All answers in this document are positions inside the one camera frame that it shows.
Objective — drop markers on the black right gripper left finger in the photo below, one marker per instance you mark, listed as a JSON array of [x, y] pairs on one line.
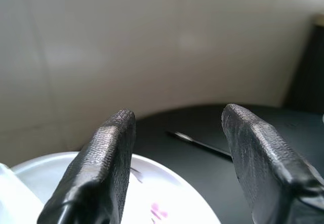
[[106, 158]]

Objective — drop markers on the small plain white bowl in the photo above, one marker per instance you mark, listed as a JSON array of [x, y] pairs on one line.
[[15, 198]]

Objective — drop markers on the black round table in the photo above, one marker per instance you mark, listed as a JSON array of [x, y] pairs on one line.
[[202, 123]]

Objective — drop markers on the white floral plate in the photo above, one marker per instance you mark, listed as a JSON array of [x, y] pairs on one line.
[[157, 183]]

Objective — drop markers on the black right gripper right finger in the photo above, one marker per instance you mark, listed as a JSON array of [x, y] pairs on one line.
[[265, 163]]

